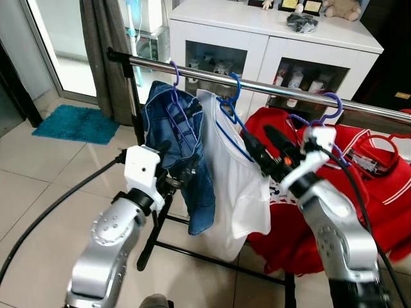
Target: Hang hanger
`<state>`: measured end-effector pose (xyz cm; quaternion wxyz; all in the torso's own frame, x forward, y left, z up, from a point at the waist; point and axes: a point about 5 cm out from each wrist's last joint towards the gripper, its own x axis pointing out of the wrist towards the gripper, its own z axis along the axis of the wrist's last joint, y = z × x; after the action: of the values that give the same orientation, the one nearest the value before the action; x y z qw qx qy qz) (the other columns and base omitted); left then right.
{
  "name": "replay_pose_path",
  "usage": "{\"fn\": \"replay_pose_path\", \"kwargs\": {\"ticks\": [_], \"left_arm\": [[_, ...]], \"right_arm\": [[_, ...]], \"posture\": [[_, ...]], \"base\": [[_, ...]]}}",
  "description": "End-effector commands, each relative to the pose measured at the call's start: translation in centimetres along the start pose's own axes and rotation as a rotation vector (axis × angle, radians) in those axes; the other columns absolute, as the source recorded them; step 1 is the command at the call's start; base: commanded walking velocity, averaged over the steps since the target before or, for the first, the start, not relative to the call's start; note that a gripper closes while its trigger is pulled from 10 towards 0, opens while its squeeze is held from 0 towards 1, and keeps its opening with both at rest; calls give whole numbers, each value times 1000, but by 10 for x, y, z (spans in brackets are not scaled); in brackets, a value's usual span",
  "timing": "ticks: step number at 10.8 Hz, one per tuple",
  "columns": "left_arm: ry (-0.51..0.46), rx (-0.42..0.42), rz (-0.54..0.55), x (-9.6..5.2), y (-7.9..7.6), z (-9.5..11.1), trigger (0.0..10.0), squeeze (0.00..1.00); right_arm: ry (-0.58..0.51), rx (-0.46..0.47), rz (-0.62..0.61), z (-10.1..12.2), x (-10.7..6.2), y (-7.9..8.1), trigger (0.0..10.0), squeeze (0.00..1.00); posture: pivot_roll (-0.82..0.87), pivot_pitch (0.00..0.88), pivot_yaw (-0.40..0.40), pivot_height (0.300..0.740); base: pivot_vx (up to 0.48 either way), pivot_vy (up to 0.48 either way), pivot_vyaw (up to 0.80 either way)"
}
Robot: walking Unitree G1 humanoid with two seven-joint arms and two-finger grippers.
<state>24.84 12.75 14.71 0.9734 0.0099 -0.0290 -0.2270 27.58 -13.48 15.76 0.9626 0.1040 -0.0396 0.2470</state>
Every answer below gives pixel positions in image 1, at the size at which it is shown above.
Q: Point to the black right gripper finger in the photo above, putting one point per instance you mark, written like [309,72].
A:
[277,140]
[253,151]

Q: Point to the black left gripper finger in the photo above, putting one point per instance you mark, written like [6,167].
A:
[190,170]
[164,151]

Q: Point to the purple plastic hanger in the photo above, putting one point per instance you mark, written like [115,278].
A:
[338,102]
[177,72]

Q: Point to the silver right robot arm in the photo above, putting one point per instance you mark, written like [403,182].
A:
[337,237]

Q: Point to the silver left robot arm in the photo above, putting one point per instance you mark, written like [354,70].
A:
[106,244]

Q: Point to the blue plastic hanger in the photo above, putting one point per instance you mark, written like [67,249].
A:
[238,83]

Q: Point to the red plastic hanger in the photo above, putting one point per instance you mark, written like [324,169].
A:
[385,136]

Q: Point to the blue denim jeans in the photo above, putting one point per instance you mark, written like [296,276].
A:
[154,115]

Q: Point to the white hanging shirt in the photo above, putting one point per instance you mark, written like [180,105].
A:
[231,192]

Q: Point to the metal clothes rack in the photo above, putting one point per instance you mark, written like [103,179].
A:
[270,88]

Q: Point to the teal floor mat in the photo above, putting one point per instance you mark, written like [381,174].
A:
[74,124]

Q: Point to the white display cabinet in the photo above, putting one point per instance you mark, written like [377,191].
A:
[244,25]

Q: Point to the black crumpled item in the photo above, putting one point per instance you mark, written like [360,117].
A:
[302,23]

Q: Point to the red polo shirt white trim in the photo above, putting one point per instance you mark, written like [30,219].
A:
[392,218]

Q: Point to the grey curtain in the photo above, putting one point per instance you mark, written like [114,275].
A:
[106,32]

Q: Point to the gold framed plaque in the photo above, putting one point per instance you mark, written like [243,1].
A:
[312,7]
[291,5]

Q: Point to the turquoise plastic object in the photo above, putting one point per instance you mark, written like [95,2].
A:
[133,13]

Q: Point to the beige plush toy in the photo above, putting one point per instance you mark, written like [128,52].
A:
[343,9]

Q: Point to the glass sliding door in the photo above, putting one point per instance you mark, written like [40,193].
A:
[64,38]

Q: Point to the black cabinet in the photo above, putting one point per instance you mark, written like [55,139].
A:
[392,38]

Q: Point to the black metal desk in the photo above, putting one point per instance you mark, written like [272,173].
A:
[16,90]

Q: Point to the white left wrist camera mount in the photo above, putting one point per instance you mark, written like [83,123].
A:
[142,168]

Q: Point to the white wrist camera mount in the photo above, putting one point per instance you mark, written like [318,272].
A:
[142,168]
[319,140]

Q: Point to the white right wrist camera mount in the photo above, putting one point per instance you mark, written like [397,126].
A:
[319,140]

